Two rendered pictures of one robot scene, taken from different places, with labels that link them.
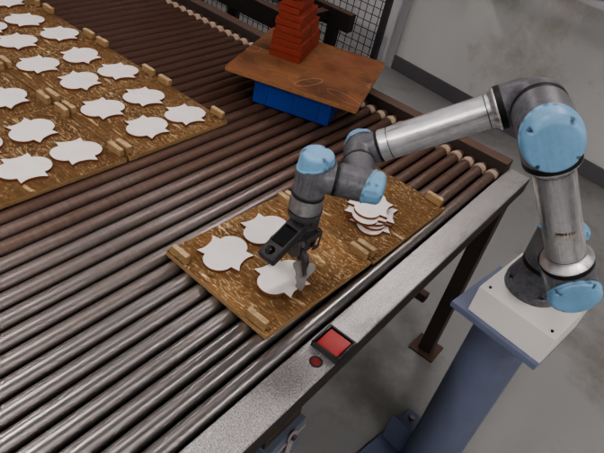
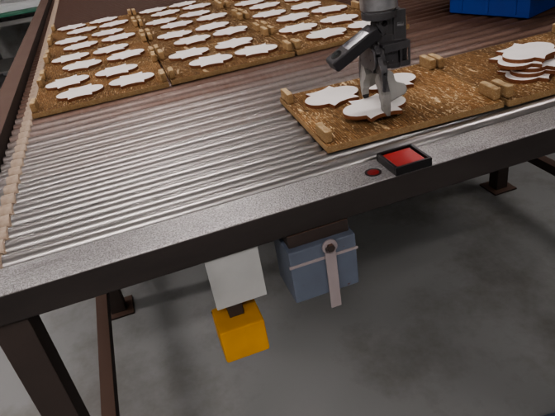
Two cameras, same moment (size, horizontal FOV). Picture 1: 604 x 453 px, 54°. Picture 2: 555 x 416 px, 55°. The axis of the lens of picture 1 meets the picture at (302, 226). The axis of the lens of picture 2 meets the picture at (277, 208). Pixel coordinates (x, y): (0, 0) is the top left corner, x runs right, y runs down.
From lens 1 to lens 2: 0.82 m
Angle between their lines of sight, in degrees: 39
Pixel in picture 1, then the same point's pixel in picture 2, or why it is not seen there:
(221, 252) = (327, 94)
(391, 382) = not seen: outside the picture
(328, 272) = (438, 108)
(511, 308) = not seen: outside the picture
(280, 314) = (355, 134)
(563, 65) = not seen: outside the picture
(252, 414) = (271, 200)
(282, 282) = (370, 109)
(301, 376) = (347, 180)
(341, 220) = (487, 74)
